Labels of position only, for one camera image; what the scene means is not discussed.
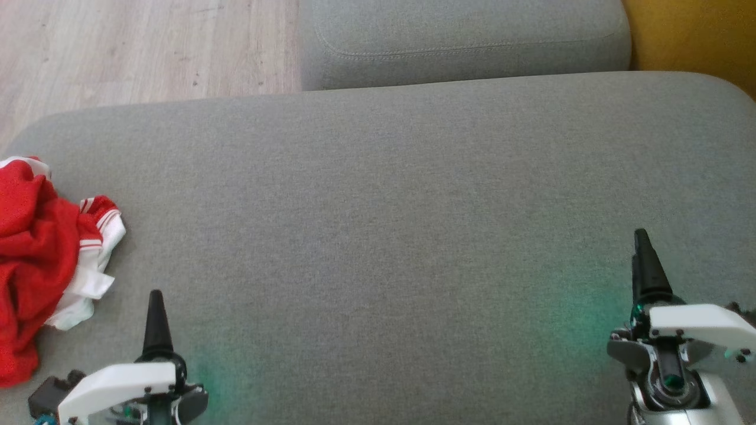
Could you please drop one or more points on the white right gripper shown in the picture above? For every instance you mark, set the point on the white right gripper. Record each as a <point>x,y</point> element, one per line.
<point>703,323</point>

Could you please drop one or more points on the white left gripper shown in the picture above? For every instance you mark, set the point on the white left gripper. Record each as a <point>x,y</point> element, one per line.
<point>118,383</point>

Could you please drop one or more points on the red white striped shirt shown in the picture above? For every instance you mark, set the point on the red white striped shirt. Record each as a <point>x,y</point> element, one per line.
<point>41,277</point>

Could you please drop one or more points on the large grey sofa seat cushion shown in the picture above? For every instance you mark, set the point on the large grey sofa seat cushion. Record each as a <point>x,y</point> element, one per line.
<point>384,236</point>

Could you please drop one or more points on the small grey sofa cushion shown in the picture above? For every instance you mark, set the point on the small grey sofa cushion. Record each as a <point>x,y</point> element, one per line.
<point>460,41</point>

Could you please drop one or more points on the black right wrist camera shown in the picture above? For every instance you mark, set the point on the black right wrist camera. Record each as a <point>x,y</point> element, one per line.
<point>743,314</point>

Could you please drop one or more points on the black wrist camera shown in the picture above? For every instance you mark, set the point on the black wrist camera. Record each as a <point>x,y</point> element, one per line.
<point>50,392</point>
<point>743,314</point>

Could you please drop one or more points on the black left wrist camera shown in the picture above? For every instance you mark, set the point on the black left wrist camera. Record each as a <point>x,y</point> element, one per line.
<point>50,392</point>

